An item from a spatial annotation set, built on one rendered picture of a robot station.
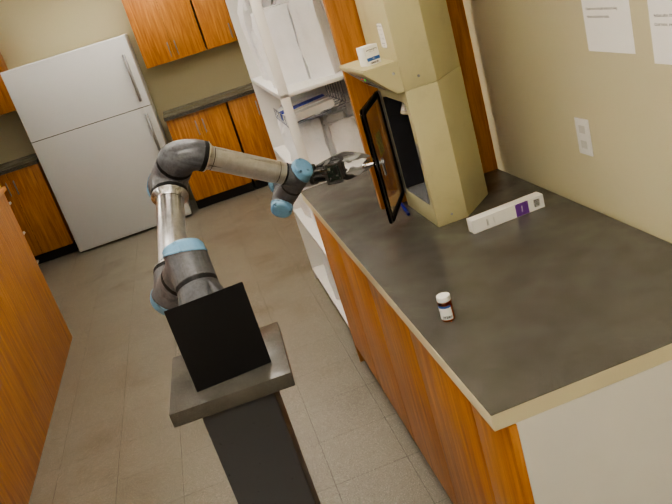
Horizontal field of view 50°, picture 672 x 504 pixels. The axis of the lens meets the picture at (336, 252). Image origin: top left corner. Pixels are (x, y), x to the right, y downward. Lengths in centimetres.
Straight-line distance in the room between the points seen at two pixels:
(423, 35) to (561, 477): 136
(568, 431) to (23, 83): 624
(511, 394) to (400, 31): 122
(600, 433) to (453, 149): 113
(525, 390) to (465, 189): 108
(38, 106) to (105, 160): 74
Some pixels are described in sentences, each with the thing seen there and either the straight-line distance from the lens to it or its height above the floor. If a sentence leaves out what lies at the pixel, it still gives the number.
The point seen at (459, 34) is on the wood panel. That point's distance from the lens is 279.
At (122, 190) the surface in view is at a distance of 726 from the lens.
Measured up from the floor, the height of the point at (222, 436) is 79.
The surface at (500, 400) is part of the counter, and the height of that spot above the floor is 94.
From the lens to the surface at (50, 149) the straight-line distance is 724.
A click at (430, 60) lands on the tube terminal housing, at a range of 236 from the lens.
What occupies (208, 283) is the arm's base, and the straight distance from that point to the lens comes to 192.
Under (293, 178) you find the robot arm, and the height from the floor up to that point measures 125.
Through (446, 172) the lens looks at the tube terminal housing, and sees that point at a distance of 242.
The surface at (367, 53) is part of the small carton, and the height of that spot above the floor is 155.
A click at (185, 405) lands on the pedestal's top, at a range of 189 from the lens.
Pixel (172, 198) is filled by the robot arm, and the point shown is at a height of 133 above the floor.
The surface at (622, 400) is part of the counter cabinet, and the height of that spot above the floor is 85.
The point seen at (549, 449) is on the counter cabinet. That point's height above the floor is 81.
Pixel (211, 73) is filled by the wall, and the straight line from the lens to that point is 780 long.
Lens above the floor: 182
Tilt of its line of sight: 21 degrees down
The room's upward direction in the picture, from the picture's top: 17 degrees counter-clockwise
